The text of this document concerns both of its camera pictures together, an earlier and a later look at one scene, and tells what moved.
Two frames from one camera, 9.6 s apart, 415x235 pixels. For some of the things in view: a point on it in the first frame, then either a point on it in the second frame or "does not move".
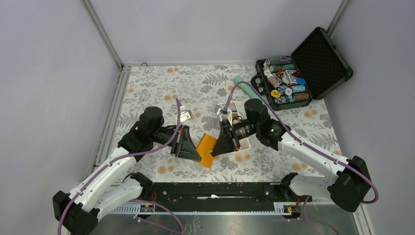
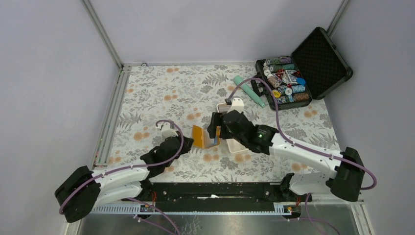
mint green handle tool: (247, 88) does not move
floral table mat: (179, 94) does not move
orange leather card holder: (206, 144) -> (201, 138)
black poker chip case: (314, 69) does not move
